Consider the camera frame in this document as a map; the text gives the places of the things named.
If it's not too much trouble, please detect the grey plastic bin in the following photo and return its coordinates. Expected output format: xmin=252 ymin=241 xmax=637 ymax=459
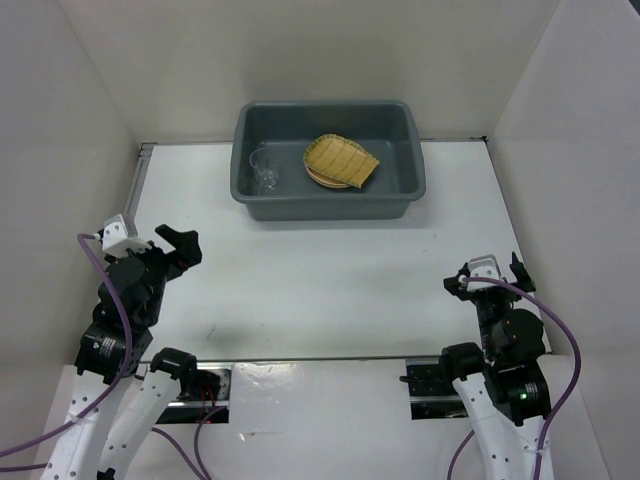
xmin=230 ymin=100 xmax=426 ymax=221

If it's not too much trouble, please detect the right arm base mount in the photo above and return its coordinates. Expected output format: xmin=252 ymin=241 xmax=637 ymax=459
xmin=399 ymin=356 xmax=468 ymax=420

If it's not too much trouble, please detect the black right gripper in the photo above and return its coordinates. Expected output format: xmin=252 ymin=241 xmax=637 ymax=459
xmin=443 ymin=250 xmax=535 ymax=357

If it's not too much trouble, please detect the woven bamboo tray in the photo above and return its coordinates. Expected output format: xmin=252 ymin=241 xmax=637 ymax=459
xmin=303 ymin=134 xmax=380 ymax=189

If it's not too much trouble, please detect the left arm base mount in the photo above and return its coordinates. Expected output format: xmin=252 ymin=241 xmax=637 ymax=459
xmin=156 ymin=362 xmax=232 ymax=425

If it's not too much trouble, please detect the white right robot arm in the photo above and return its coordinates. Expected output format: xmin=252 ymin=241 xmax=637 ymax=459
xmin=438 ymin=255 xmax=551 ymax=479

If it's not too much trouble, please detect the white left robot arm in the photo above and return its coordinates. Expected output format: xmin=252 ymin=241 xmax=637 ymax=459
xmin=40 ymin=220 xmax=222 ymax=479

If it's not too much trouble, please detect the tan plate with bear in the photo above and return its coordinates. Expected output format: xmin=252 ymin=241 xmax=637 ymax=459
xmin=305 ymin=168 xmax=351 ymax=189

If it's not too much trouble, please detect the clear plastic cup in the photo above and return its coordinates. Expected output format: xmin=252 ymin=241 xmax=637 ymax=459
xmin=249 ymin=147 xmax=279 ymax=192

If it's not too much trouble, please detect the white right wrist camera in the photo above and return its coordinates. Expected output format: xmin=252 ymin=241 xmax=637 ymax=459
xmin=461 ymin=254 xmax=502 ymax=291

